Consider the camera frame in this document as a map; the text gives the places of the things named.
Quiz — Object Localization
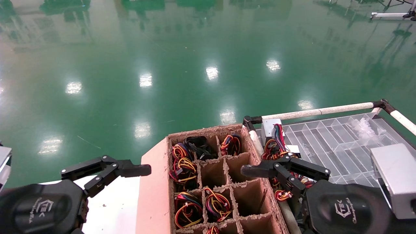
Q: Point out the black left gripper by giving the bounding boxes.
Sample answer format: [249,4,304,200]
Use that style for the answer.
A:
[0,180,89,234]

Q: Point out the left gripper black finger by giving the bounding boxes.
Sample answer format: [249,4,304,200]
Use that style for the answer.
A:
[60,155,152,198]

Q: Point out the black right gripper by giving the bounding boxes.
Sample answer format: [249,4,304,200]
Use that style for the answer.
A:
[240,155,403,234]

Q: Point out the brown cardboard divider box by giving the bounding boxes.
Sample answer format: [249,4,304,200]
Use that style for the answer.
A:
[135,123,290,234]

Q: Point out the clear plastic compartment tray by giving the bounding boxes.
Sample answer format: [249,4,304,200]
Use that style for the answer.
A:
[281,112,416,195]

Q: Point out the crumpled clear plastic film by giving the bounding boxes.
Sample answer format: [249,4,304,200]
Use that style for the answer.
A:
[353,117,381,137]

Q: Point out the white stand base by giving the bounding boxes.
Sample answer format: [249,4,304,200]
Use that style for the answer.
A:
[370,12,416,22]

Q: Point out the black frame corner connector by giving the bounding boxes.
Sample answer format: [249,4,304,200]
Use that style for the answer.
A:
[243,116,262,131]
[373,98,396,113]

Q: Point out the black cables top-middle cell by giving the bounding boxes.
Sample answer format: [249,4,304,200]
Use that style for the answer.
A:
[184,136,217,160]

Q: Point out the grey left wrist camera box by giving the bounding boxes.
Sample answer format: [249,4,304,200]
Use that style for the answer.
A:
[0,146,12,192]

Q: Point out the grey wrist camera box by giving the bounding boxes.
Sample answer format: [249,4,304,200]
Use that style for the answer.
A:
[370,144,416,220]
[0,146,12,192]

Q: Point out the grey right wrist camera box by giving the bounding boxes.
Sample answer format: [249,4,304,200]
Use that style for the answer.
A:
[370,144,416,220]

